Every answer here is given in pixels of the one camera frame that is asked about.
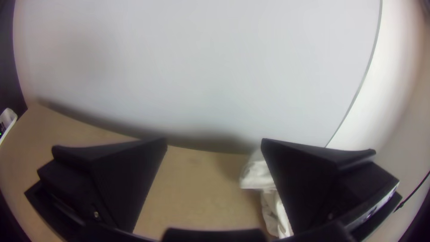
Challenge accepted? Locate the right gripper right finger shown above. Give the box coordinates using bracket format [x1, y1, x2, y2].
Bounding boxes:
[261, 138, 400, 235]

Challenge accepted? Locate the black cable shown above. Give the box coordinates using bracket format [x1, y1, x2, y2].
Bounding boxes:
[395, 173, 430, 212]

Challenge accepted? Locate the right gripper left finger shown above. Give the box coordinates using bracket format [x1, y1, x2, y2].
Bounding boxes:
[25, 137, 168, 236]

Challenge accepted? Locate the white t-shirt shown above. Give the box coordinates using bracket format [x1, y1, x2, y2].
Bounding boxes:
[238, 149, 295, 239]

